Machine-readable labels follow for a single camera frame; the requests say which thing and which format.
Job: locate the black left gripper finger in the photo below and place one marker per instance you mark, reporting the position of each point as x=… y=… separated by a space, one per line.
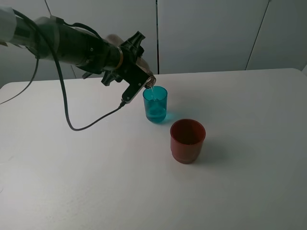
x=110 y=76
x=133 y=43

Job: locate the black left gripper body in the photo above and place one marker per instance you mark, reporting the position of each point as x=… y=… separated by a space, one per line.
x=112 y=59

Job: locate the clear plastic water bottle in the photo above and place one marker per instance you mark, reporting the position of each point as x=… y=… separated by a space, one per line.
x=141 y=62

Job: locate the teal translucent plastic cup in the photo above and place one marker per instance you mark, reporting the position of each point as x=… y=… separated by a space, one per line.
x=155 y=103

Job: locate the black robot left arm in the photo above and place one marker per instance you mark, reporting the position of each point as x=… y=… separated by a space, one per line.
x=75 y=44

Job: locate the red plastic cup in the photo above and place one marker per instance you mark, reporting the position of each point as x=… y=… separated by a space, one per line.
x=187 y=137

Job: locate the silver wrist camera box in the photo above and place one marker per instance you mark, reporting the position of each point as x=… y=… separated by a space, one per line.
x=136 y=82

